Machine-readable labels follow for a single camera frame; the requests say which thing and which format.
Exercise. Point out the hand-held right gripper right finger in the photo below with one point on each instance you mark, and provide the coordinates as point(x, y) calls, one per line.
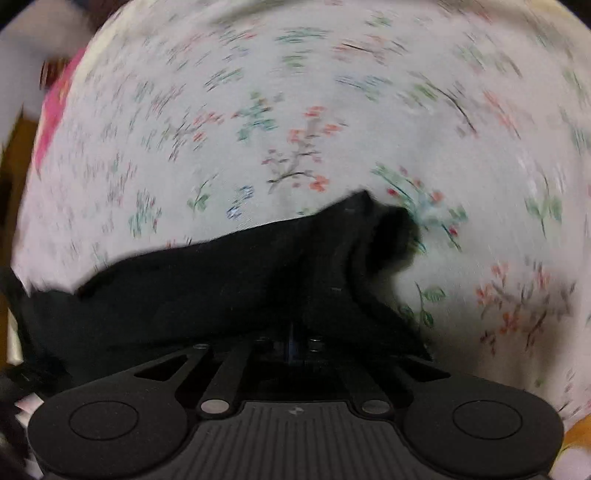
point(364, 387)

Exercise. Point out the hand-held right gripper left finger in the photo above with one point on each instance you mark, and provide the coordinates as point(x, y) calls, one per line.
point(231, 369)

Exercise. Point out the black pants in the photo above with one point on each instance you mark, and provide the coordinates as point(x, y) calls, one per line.
point(207, 286)

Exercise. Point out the floral bed sheet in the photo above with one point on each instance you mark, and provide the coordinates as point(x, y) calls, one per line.
point(300, 92)

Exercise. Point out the pink and cream printed blanket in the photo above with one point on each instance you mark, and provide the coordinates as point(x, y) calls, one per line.
point(53, 115)

